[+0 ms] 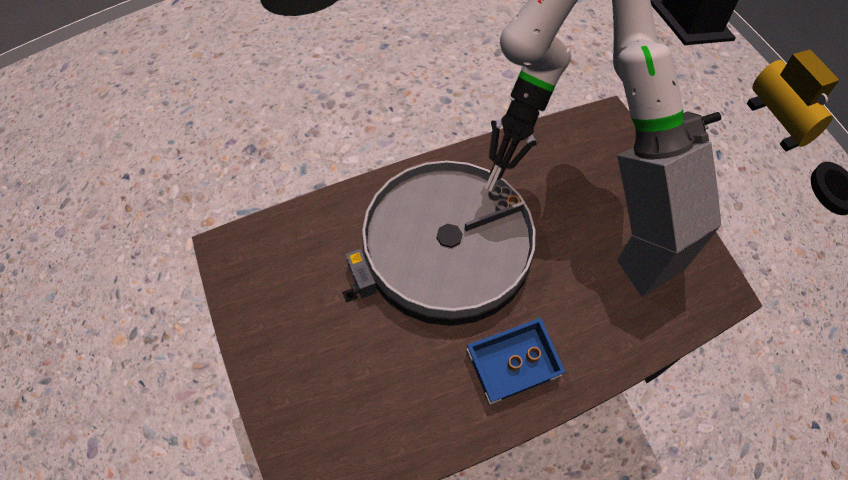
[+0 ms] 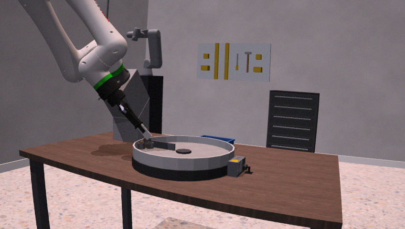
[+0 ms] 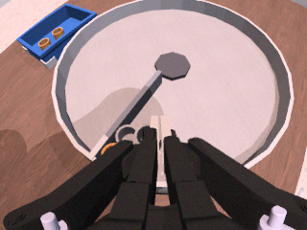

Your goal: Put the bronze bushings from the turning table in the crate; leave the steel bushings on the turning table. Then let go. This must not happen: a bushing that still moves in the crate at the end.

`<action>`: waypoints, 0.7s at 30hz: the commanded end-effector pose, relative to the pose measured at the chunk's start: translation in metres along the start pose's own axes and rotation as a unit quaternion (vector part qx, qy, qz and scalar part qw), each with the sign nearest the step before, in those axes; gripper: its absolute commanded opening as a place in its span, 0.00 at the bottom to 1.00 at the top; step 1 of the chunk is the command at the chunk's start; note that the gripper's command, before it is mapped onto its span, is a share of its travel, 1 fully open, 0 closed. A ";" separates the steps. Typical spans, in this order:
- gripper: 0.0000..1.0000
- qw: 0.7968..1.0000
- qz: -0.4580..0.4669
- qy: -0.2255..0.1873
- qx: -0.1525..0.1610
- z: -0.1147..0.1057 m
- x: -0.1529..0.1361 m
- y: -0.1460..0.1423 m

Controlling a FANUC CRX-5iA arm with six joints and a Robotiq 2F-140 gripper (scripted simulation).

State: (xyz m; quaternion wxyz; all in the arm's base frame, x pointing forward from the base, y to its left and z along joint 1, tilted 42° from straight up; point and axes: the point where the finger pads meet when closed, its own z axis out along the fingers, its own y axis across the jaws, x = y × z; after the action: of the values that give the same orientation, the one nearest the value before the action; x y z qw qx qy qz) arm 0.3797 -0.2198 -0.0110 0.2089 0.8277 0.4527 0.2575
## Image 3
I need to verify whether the bronze bushing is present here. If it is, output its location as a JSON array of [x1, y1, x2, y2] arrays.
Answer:
[[101, 143, 116, 154], [52, 28, 65, 40], [38, 38, 52, 51]]

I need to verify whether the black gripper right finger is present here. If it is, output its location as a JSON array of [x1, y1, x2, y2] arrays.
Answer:
[[160, 115, 307, 230]]

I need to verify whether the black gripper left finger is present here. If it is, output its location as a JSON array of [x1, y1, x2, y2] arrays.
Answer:
[[3, 116, 159, 230]]

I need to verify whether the blue rectangular tray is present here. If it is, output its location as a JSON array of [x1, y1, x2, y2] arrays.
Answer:
[[16, 3, 97, 70]]

